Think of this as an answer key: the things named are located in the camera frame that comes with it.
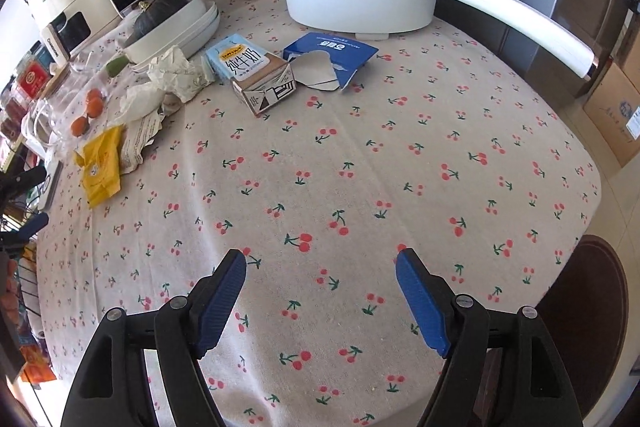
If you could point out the blue paper box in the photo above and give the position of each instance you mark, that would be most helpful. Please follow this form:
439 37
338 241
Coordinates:
340 49

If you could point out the white small device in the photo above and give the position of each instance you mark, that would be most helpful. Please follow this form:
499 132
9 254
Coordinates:
50 184

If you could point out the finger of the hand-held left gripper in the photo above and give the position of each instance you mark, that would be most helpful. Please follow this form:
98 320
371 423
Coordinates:
36 224
25 179

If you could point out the small green object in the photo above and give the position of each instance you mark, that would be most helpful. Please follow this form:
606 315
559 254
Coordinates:
116 66

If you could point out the white crumpled paper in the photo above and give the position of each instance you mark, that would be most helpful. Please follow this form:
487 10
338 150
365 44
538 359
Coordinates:
142 102

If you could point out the glass teapot with wooden lid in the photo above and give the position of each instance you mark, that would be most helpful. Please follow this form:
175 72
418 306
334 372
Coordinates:
60 117

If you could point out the cherry print tablecloth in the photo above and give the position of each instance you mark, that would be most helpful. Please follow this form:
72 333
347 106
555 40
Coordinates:
325 187

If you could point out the tangerine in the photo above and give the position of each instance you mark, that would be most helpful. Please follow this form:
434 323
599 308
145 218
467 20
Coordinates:
93 108
79 126
94 95

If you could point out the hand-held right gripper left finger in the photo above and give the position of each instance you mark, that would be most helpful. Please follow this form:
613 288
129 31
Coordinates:
220 302

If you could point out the light blue milk carton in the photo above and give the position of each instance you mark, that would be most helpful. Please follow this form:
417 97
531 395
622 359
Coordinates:
250 67

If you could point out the brown cardboard box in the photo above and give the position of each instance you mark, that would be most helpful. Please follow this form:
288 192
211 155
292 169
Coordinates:
612 112

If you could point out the white bowl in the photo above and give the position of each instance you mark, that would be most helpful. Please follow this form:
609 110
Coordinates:
170 32

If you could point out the orange snack bag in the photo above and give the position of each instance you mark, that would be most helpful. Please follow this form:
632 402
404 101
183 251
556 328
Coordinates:
37 362

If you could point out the stacked white bowls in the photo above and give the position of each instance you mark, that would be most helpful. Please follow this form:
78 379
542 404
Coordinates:
207 32

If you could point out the printed crumpled paper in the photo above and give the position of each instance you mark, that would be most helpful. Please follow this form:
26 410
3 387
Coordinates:
140 142

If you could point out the red label glass jar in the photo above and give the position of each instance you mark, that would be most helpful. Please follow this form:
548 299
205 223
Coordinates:
34 79

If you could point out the glass storage jar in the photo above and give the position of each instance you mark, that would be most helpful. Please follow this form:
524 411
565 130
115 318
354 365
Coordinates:
10 119

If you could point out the yellow snack packet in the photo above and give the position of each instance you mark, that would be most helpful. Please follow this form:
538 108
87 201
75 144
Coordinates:
102 167

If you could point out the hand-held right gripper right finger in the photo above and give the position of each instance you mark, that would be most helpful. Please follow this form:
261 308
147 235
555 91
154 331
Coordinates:
422 302

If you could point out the crumpled floral tissue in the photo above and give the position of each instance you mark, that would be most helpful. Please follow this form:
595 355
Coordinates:
177 72

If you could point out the brown trash bin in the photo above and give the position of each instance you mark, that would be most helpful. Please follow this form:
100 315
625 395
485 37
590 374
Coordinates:
585 307

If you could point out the dark green squash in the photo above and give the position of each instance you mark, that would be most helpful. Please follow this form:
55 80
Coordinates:
155 14

